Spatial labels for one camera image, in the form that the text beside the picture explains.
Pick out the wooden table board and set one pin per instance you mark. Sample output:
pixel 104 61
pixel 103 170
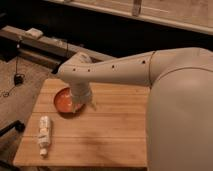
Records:
pixel 110 134

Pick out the white plastic bottle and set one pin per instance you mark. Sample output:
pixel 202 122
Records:
pixel 44 135

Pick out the black chair leg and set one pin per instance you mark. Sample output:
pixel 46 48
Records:
pixel 17 125

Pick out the long wooden beam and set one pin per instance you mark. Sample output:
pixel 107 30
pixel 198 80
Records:
pixel 48 44

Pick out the orange ceramic bowl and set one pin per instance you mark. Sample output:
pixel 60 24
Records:
pixel 62 101

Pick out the white box on beam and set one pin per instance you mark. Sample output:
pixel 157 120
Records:
pixel 34 33

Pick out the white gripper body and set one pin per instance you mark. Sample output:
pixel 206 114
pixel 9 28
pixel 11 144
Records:
pixel 81 93

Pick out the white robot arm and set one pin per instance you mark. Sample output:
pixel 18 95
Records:
pixel 179 121

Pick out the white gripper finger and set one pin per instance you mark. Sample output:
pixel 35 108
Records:
pixel 75 107
pixel 92 105

